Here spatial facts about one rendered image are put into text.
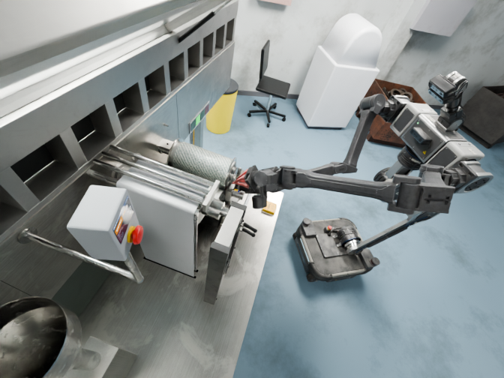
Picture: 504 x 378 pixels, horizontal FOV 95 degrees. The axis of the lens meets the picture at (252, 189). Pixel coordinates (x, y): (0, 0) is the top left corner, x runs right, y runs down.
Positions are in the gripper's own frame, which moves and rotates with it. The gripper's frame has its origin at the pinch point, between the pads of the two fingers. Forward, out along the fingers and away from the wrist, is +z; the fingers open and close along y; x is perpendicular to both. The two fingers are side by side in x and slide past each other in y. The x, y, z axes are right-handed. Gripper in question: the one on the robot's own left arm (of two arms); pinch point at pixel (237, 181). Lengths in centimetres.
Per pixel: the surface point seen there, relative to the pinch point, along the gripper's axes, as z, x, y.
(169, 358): 21, -29, -62
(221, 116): 114, -19, 175
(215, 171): 3.7, 9.5, -3.7
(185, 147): 14.0, 21.8, 0.3
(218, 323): 12, -37, -45
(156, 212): 4.5, 18.1, -34.5
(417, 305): -58, -210, 51
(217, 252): -17.2, 8.2, -41.7
